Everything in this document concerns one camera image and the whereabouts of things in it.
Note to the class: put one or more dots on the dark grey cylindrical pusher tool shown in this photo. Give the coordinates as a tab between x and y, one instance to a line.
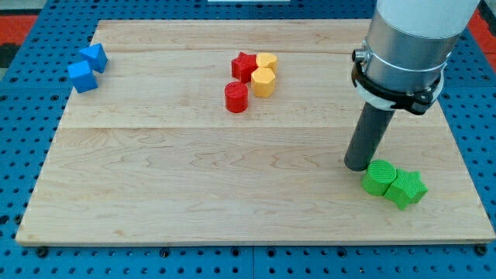
367	136

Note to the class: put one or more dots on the blue triangular block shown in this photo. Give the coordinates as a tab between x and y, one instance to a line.
96	57

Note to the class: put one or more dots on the green cylinder block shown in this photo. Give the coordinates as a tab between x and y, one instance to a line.
378	177

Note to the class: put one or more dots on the yellow hexagon block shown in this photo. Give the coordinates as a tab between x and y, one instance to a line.
263	82

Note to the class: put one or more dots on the red star block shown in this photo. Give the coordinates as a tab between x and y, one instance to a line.
243	66

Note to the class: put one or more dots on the blue cube block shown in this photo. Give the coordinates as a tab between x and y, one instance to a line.
82	77

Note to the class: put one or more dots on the green star block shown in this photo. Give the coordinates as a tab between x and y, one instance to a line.
407	188

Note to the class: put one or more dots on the light wooden board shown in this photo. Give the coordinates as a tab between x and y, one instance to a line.
152	157

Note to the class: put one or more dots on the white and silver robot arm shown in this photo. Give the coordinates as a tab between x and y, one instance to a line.
402	58

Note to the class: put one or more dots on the red cylinder block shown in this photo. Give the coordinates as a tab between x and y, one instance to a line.
236	97

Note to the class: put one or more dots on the yellow rounded block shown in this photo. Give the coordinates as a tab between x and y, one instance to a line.
267	60

